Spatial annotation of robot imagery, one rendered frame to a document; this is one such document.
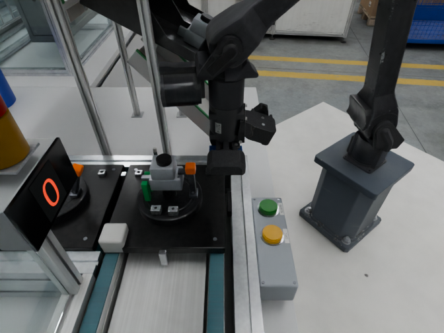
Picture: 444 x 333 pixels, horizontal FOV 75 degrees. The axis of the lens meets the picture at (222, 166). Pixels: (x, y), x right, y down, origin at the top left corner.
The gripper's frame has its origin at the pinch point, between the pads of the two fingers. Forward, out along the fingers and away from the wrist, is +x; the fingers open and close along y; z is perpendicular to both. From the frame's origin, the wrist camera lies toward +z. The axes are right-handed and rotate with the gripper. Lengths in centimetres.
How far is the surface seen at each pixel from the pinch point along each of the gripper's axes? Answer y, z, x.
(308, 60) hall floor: 314, 107, 111
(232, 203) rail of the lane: -0.2, 1.8, 13.6
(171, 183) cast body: -2.3, -10.7, 4.9
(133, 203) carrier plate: -0.9, -20.3, 12.6
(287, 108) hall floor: 201, 62, 110
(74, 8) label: 29.0, -33.6, -18.7
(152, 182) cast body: -2.3, -14.5, 4.5
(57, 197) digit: -18.5, -21.2, -9.3
